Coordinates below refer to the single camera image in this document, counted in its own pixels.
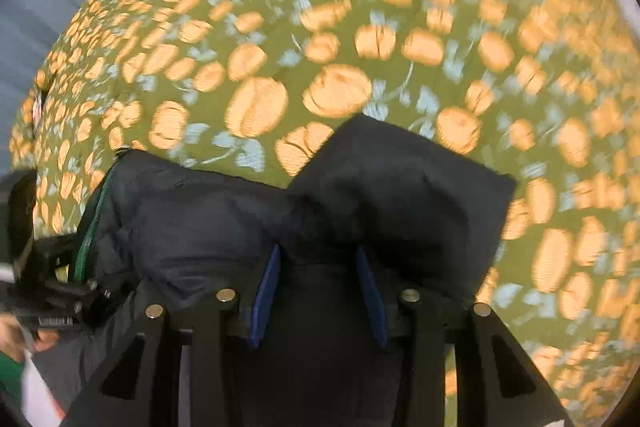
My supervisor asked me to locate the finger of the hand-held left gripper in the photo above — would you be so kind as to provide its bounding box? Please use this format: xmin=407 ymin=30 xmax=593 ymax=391
xmin=75 ymin=274 xmax=132 ymax=328

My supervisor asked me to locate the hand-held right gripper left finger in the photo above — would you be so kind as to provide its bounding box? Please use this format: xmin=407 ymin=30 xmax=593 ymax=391
xmin=60 ymin=244 xmax=283 ymax=427

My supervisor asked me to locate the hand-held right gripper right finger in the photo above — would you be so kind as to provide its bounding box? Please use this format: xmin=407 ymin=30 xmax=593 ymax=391
xmin=356 ymin=246 xmax=573 ymax=427

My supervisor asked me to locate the black puffer jacket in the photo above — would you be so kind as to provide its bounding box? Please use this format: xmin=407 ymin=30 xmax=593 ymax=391
xmin=30 ymin=113 xmax=517 ymax=427

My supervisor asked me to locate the person's left hand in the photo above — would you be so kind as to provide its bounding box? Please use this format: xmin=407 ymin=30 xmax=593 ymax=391
xmin=0 ymin=314 xmax=61 ymax=364

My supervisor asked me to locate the green floral bedspread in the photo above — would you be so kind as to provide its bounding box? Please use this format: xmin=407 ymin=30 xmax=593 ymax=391
xmin=7 ymin=0 xmax=640 ymax=427

